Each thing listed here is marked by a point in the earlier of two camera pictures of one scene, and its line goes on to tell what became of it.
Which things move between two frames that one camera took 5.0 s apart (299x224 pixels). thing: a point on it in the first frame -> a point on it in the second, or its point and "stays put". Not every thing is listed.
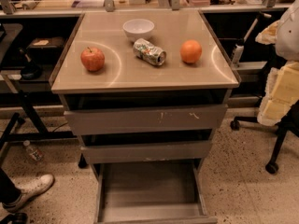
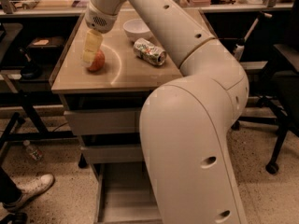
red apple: (92, 58) stays put
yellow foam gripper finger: (281, 91) -> (100, 21)
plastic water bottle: (34, 154) stays put
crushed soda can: (149, 52) stays put
